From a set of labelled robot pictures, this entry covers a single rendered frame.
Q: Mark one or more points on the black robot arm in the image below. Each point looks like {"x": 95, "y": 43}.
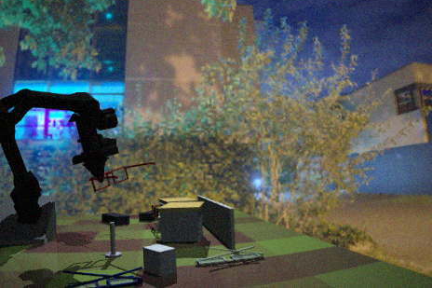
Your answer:
{"x": 87, "y": 116}

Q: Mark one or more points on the red glasses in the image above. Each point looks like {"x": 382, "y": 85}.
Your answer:
{"x": 118, "y": 176}

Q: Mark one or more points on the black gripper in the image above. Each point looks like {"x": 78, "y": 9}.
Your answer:
{"x": 94, "y": 156}

